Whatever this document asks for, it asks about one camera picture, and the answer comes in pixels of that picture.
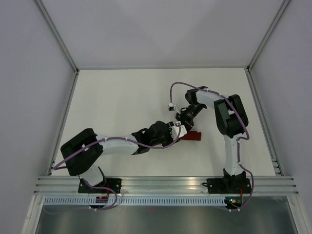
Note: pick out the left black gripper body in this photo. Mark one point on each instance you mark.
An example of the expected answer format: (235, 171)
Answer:
(166, 140)

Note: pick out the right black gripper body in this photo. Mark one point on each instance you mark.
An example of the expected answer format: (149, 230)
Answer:
(186, 118)

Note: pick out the dark red cloth napkin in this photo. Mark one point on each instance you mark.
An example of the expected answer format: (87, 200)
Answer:
(192, 136)

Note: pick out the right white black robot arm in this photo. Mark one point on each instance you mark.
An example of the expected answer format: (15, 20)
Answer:
(231, 121)

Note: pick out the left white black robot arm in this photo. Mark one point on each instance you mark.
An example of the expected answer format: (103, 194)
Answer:
(82, 151)

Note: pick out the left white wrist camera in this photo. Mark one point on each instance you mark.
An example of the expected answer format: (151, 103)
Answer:
(177, 131)

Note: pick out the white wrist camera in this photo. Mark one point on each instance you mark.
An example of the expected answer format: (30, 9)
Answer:
(177, 131)
(172, 107)

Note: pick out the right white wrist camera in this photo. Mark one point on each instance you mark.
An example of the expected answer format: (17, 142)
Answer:
(172, 107)

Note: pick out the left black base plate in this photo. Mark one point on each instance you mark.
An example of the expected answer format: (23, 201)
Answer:
(109, 186)

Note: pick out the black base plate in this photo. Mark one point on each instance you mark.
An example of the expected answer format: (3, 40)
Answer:
(109, 186)
(220, 186)

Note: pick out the right aluminium frame post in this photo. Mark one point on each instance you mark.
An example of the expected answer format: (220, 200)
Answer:
(274, 23)

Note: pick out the aluminium frame post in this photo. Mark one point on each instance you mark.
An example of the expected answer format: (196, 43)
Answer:
(274, 23)
(56, 35)

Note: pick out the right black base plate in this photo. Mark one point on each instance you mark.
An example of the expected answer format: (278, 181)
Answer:
(220, 186)

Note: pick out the aluminium front rail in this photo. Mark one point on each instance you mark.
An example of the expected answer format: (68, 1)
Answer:
(160, 185)

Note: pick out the white slotted cable duct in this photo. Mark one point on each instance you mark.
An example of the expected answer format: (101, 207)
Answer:
(137, 200)

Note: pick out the left aluminium frame post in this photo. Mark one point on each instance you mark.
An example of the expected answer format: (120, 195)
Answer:
(56, 35)

